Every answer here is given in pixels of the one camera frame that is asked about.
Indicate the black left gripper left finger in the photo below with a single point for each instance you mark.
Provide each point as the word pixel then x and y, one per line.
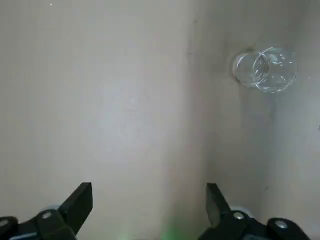
pixel 50 225

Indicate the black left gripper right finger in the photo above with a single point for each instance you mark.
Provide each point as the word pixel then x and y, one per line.
pixel 237 228

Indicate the clear glass beaker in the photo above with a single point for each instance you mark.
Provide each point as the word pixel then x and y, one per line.
pixel 275 82

